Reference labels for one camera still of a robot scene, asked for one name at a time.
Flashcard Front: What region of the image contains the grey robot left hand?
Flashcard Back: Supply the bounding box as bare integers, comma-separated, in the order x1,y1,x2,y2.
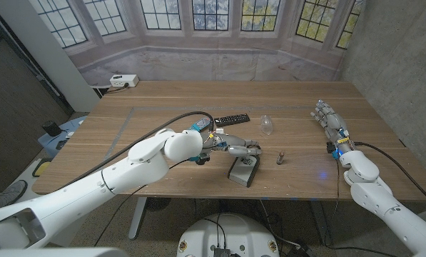
213,133,263,158

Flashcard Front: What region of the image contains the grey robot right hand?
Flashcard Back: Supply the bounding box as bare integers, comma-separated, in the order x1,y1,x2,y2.
310,99,355,154

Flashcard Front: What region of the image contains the grey combination lock box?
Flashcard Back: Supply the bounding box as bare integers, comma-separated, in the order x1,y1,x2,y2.
227,153,260,188

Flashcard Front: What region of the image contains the black TV remote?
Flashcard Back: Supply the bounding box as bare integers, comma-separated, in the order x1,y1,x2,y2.
213,113,251,129

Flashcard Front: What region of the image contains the clear drinking glass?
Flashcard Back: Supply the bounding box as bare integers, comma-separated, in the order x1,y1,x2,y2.
260,114,273,136

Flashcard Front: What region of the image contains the teal toy flip phone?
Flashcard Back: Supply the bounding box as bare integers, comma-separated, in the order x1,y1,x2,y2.
191,116,211,132

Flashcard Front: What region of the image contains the printed window backdrop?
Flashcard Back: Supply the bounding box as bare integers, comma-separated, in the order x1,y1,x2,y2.
29,0,365,86

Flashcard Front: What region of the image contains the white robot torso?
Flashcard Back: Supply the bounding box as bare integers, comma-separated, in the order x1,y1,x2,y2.
176,213,280,257

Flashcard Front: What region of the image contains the black round fan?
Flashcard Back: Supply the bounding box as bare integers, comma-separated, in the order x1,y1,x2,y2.
145,197,171,211

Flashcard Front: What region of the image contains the grey metal table leg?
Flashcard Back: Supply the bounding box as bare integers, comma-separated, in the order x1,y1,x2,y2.
128,196,148,240
309,200,333,246

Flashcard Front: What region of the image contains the white power strip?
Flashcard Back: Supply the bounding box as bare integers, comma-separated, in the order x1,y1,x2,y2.
109,74,140,89

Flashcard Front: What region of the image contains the black power adapter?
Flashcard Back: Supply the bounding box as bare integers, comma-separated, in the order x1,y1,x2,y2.
287,244,318,257

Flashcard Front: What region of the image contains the light blue floor mat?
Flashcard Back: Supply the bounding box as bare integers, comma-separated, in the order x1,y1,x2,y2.
37,116,88,158

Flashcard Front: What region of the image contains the black cylinder speaker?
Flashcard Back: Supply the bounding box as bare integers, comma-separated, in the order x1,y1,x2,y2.
41,120,63,138

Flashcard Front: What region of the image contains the grey sneaker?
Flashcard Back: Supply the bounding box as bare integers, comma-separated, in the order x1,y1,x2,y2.
0,180,29,210

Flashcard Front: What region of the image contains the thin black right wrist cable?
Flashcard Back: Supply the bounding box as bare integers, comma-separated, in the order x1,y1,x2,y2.
321,157,397,257

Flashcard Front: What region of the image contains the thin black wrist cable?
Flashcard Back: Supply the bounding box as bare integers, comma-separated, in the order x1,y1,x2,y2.
93,158,191,248
321,157,397,257

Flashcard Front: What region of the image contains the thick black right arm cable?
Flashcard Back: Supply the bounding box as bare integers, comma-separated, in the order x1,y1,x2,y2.
354,141,426,212

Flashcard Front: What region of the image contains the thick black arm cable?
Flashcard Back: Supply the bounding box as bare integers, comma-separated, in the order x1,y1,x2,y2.
354,141,426,212
54,111,215,193

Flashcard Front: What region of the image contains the white floor cable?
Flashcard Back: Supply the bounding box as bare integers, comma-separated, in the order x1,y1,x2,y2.
258,199,301,249

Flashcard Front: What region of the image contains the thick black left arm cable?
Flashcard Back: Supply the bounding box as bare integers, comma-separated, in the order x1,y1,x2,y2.
54,111,215,193

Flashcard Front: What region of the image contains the thin black left wrist cable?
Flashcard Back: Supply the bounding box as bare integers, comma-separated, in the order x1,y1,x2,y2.
93,158,191,248

